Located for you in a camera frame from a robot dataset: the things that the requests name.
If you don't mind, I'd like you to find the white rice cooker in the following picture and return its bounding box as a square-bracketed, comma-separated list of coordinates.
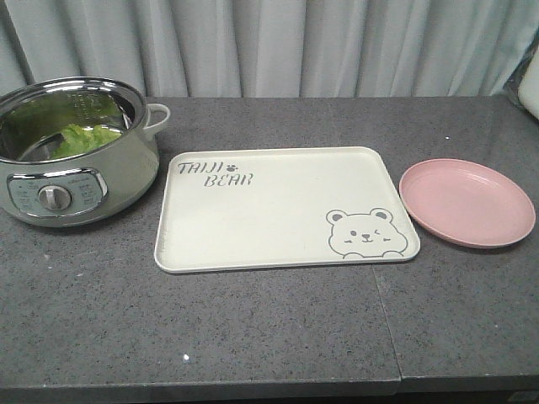
[517, 60, 539, 118]

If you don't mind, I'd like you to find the white pleated curtain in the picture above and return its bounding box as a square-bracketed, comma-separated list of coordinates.
[1, 1, 538, 98]

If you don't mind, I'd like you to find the pink round plate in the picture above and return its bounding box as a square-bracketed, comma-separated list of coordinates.
[399, 158, 536, 249]

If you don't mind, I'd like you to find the pale green electric pot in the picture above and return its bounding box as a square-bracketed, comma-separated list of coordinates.
[1, 77, 170, 227]

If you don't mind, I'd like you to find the green lettuce leaf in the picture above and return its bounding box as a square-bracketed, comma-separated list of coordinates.
[50, 124, 122, 160]

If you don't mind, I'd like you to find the cream bear serving tray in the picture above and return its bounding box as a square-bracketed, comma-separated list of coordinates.
[154, 146, 420, 274]

